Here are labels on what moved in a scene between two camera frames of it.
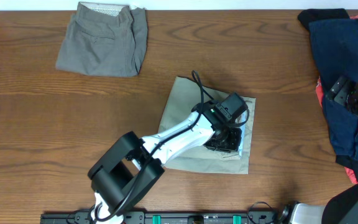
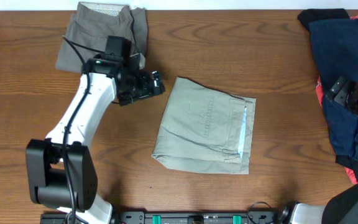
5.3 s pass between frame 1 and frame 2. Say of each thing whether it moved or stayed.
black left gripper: moved
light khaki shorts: stayed
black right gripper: stayed
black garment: stayed
